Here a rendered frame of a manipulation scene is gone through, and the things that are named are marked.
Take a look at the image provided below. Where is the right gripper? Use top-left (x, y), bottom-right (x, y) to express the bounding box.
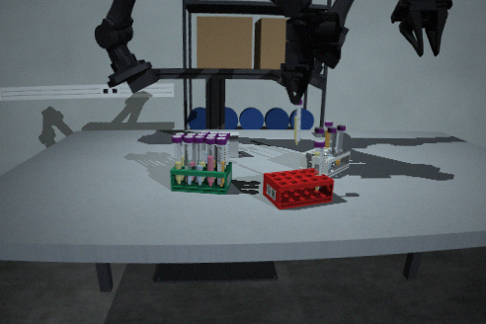
top-left (281, 40), bottom-right (314, 105)

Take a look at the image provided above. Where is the green tube rack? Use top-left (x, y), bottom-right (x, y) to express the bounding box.
top-left (170, 162), bottom-right (232, 195)

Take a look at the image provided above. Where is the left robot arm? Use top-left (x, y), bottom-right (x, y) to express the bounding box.
top-left (309, 0), bottom-right (354, 83)

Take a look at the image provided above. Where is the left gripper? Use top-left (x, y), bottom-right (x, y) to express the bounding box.
top-left (391, 0), bottom-right (452, 57)

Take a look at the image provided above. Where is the red tube rack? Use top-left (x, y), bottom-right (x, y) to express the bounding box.
top-left (263, 168), bottom-right (334, 209)

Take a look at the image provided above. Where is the orange tube with purple cap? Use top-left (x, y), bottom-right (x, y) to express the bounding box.
top-left (325, 121), bottom-right (333, 148)

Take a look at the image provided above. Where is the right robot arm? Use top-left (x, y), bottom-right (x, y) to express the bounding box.
top-left (95, 0), bottom-right (342, 80)

